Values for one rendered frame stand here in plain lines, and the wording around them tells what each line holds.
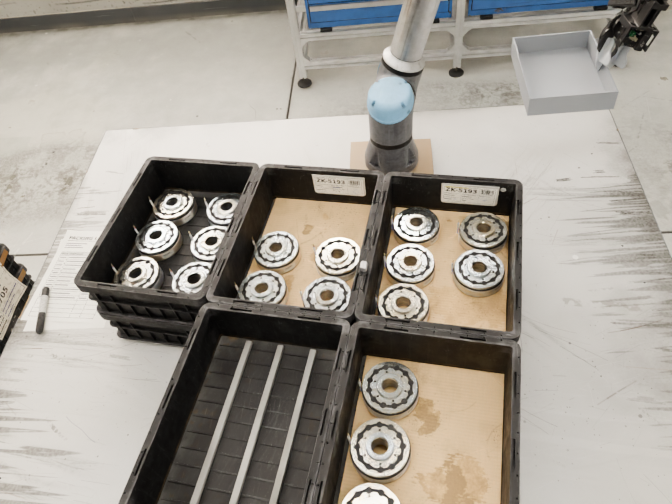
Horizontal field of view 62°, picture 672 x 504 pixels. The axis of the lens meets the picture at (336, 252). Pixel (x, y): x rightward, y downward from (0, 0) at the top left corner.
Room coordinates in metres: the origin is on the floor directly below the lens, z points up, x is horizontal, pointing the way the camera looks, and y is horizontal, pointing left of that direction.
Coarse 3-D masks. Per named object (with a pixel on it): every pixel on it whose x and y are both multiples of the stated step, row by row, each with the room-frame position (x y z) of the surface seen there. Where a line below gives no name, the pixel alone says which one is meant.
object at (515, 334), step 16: (400, 176) 0.91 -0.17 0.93; (416, 176) 0.90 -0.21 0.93; (432, 176) 0.89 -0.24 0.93; (448, 176) 0.88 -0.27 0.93; (464, 176) 0.88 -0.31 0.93; (384, 192) 0.87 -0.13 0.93; (384, 208) 0.82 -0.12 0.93; (368, 256) 0.70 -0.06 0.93; (368, 272) 0.66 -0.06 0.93; (368, 320) 0.55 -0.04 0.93; (384, 320) 0.55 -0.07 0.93; (400, 320) 0.54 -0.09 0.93; (416, 320) 0.54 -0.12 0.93; (496, 336) 0.48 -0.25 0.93; (512, 336) 0.47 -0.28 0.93
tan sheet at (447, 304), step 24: (456, 216) 0.85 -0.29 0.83; (504, 216) 0.83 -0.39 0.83; (456, 240) 0.78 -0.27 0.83; (504, 264) 0.69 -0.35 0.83; (384, 288) 0.69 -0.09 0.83; (432, 288) 0.67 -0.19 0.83; (456, 288) 0.66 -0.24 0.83; (504, 288) 0.63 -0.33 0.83; (432, 312) 0.61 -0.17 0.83; (456, 312) 0.60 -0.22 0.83; (480, 312) 0.59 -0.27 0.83; (504, 312) 0.58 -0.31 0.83
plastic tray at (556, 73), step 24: (528, 48) 1.32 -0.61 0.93; (552, 48) 1.30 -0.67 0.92; (576, 48) 1.29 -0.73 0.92; (528, 72) 1.23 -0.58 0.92; (552, 72) 1.21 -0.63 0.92; (576, 72) 1.19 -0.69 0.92; (600, 72) 1.15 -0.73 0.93; (528, 96) 1.08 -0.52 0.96; (552, 96) 1.06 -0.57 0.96; (576, 96) 1.04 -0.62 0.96; (600, 96) 1.03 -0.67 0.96
